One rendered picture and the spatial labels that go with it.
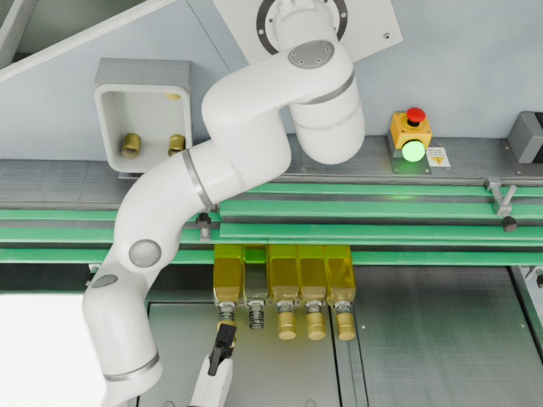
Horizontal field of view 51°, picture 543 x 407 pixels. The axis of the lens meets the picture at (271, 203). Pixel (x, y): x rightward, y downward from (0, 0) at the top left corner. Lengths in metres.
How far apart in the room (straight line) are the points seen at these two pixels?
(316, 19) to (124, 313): 0.52
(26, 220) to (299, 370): 0.65
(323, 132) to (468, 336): 0.79
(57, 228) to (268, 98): 0.69
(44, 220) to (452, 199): 0.85
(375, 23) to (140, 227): 0.55
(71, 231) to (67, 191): 0.10
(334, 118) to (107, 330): 0.42
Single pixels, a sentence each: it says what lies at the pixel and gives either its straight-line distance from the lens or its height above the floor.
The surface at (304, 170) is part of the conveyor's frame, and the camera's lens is 1.18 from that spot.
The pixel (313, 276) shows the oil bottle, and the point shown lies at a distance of 1.17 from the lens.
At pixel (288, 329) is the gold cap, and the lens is 1.12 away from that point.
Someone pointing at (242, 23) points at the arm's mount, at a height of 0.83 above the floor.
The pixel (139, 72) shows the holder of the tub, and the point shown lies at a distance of 1.12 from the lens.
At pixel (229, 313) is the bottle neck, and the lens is 1.14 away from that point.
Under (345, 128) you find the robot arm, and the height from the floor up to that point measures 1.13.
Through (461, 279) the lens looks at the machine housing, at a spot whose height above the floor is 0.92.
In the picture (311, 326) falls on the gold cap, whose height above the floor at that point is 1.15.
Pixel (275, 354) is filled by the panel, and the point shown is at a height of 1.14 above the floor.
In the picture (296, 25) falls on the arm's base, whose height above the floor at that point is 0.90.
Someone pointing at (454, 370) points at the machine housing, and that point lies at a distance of 1.36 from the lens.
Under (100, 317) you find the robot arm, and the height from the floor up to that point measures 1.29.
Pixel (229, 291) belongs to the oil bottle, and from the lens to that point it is 1.15.
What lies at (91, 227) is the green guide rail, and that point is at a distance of 1.25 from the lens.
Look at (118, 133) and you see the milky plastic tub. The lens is 1.25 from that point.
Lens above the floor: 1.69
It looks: 41 degrees down
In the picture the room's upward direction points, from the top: 177 degrees clockwise
